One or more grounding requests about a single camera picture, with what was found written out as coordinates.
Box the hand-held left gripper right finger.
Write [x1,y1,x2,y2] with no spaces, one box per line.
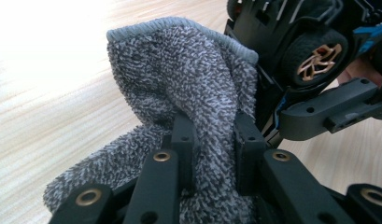
[234,111,267,196]

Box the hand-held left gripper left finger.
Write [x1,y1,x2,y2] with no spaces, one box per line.
[171,111,199,196]

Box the blue toy car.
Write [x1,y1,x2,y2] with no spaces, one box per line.
[224,0,382,149]

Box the grey terry cloth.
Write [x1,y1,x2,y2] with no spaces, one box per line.
[42,16,260,224]

